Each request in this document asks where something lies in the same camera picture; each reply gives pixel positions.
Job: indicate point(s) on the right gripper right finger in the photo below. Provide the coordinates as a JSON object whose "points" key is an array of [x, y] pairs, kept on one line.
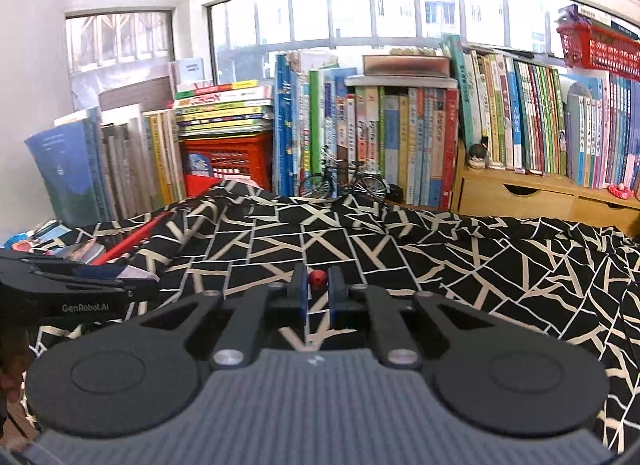
{"points": [[371, 310]]}

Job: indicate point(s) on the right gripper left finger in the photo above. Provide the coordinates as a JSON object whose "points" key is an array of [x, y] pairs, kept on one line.
{"points": [[263, 307]]}

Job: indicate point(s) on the stack of flat books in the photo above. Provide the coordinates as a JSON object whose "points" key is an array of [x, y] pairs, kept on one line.
{"points": [[240, 108]]}

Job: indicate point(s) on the row of upright books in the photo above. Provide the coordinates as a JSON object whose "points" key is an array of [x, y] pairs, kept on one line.
{"points": [[403, 114]]}

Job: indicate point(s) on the person's left hand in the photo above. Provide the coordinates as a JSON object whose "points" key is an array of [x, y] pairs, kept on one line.
{"points": [[15, 360]]}

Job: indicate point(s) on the red box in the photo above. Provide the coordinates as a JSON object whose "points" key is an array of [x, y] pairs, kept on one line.
{"points": [[95, 244]]}

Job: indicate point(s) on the miniature black bicycle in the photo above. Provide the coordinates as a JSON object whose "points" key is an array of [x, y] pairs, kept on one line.
{"points": [[339, 177]]}

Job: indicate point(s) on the large blue book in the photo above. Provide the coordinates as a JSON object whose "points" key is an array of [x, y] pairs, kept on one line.
{"points": [[68, 161]]}

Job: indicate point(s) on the red plastic basket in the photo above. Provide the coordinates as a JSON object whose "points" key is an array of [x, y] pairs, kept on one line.
{"points": [[243, 158]]}

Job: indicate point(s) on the wooden drawer shelf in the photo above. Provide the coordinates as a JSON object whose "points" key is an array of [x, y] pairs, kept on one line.
{"points": [[504, 193]]}

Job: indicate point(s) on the small dark figurine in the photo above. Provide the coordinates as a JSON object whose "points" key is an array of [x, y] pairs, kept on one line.
{"points": [[478, 154]]}

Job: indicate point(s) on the black white patterned cloth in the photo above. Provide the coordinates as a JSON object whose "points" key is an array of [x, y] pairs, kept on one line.
{"points": [[566, 279]]}

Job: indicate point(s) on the upper red basket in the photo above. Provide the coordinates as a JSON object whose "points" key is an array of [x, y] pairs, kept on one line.
{"points": [[592, 41]]}

